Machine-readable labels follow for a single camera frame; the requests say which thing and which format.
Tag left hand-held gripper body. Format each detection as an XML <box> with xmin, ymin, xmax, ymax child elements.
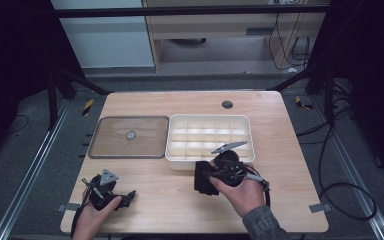
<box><xmin>87</xmin><ymin>168</ymin><xmax>121</xmax><ymax>212</ymax></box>

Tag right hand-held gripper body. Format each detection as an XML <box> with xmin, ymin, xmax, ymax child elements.
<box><xmin>209</xmin><ymin>141</ymin><xmax>250</xmax><ymax>188</ymax></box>

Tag black sock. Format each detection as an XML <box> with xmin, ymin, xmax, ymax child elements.
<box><xmin>193</xmin><ymin>160</ymin><xmax>222</xmax><ymax>197</ymax></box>

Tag white divided storage box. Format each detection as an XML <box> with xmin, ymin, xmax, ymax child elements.
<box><xmin>164</xmin><ymin>114</ymin><xmax>256</xmax><ymax>172</ymax></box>

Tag person's right hand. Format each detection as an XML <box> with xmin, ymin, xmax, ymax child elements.
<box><xmin>209</xmin><ymin>162</ymin><xmax>268</xmax><ymax>219</ymax></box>

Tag person's left hand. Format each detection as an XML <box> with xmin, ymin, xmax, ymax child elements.
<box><xmin>71</xmin><ymin>195</ymin><xmax>123</xmax><ymax>240</ymax></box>

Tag grey tape piece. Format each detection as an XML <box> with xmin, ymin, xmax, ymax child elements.
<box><xmin>57</xmin><ymin>202</ymin><xmax>81</xmax><ymax>213</ymax></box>
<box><xmin>308</xmin><ymin>202</ymin><xmax>332</xmax><ymax>214</ymax></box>

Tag yellow black striped tape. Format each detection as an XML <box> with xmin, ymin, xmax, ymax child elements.
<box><xmin>295</xmin><ymin>95</ymin><xmax>314</xmax><ymax>111</ymax></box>
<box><xmin>81</xmin><ymin>98</ymin><xmax>95</xmax><ymax>117</ymax></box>

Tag black metal stand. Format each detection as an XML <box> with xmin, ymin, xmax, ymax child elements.
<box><xmin>46</xmin><ymin>64</ymin><xmax>113</xmax><ymax>131</ymax></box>
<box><xmin>267</xmin><ymin>64</ymin><xmax>336</xmax><ymax>128</ymax></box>

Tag light wooden desk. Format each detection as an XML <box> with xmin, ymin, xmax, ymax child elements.
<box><xmin>141</xmin><ymin>0</ymin><xmax>331</xmax><ymax>74</ymax></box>

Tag white cabinet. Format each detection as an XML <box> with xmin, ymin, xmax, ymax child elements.
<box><xmin>50</xmin><ymin>0</ymin><xmax>156</xmax><ymax>70</ymax></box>

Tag black horizontal bar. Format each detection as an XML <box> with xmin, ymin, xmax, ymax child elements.
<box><xmin>53</xmin><ymin>4</ymin><xmax>331</xmax><ymax>19</ymax></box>

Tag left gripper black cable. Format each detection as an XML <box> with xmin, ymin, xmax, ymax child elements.
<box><xmin>69</xmin><ymin>178</ymin><xmax>103</xmax><ymax>240</ymax></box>

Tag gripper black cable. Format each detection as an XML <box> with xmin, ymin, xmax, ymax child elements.
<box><xmin>243</xmin><ymin>164</ymin><xmax>272</xmax><ymax>208</ymax></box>
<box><xmin>69</xmin><ymin>178</ymin><xmax>103</xmax><ymax>240</ymax></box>

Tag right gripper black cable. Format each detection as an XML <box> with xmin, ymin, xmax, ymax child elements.
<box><xmin>243</xmin><ymin>164</ymin><xmax>272</xmax><ymax>208</ymax></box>

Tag metal floor rail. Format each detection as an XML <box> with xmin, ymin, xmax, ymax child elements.
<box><xmin>309</xmin><ymin>96</ymin><xmax>384</xmax><ymax>240</ymax></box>
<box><xmin>0</xmin><ymin>99</ymin><xmax>72</xmax><ymax>240</ymax></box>

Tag thin black floor cable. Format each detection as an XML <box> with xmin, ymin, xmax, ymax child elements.
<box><xmin>4</xmin><ymin>114</ymin><xmax>30</xmax><ymax>136</ymax></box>

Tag black floor cable loop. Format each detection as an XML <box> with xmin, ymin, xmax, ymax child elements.
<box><xmin>295</xmin><ymin>96</ymin><xmax>378</xmax><ymax>222</ymax></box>

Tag hanging black cables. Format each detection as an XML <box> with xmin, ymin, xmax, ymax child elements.
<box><xmin>267</xmin><ymin>12</ymin><xmax>312</xmax><ymax>72</ymax></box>

